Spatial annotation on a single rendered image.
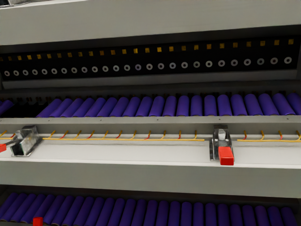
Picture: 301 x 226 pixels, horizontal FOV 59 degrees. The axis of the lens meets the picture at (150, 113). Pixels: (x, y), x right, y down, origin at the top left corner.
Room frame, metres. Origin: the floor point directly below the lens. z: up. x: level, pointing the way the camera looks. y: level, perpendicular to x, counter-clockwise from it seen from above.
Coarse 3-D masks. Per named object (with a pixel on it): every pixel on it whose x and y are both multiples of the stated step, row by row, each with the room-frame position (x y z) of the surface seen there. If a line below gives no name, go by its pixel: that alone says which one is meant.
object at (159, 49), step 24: (96, 48) 0.48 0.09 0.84; (120, 48) 0.47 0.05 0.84; (144, 48) 0.46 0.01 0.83; (168, 48) 0.45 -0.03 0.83; (192, 48) 0.45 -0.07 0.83; (216, 48) 0.44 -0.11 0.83; (240, 48) 0.43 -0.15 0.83; (264, 48) 0.43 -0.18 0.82; (288, 48) 0.42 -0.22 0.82; (0, 72) 0.53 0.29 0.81; (48, 72) 0.51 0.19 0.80; (72, 72) 0.50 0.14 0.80; (96, 72) 0.49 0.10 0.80; (120, 72) 0.49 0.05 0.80; (144, 72) 0.48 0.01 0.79; (168, 72) 0.47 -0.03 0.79; (192, 72) 0.46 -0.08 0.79
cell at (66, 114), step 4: (76, 100) 0.45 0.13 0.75; (80, 100) 0.46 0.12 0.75; (72, 104) 0.44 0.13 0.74; (76, 104) 0.44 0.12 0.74; (80, 104) 0.45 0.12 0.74; (68, 108) 0.43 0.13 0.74; (72, 108) 0.43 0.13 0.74; (76, 108) 0.44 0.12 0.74; (64, 112) 0.42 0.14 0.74; (68, 112) 0.42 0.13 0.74; (72, 112) 0.42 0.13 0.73; (60, 116) 0.41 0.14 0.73; (64, 116) 0.41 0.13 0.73; (68, 116) 0.41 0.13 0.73
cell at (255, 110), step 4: (248, 96) 0.40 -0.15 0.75; (252, 96) 0.40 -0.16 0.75; (244, 100) 0.41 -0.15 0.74; (248, 100) 0.39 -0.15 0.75; (252, 100) 0.39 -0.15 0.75; (256, 100) 0.39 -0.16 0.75; (248, 104) 0.38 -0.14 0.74; (252, 104) 0.38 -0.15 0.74; (256, 104) 0.37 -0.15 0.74; (248, 108) 0.38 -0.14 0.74; (252, 108) 0.37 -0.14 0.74; (256, 108) 0.36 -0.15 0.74; (260, 108) 0.37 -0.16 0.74; (248, 112) 0.37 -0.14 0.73; (252, 112) 0.36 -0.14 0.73; (256, 112) 0.35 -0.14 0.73; (260, 112) 0.35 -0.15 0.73
